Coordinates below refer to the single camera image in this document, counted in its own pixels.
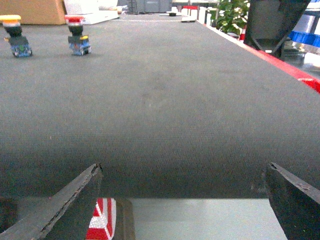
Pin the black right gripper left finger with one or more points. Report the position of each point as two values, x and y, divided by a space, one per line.
66 215

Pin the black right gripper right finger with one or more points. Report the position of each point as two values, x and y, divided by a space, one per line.
295 203

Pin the red white striped barrier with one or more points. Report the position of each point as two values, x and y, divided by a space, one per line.
102 225

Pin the dark grey table mat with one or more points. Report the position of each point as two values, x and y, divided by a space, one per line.
168 109

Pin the red mushroom push button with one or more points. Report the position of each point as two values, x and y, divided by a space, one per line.
78 43

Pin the yellow mushroom push button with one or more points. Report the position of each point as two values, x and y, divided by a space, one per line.
19 44

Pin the black office chair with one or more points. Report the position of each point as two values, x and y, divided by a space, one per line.
270 22

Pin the green potted plant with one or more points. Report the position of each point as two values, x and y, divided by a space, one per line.
232 16

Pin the white flat box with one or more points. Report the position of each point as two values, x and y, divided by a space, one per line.
93 11

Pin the brown cardboard box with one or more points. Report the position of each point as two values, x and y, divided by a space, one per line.
35 12

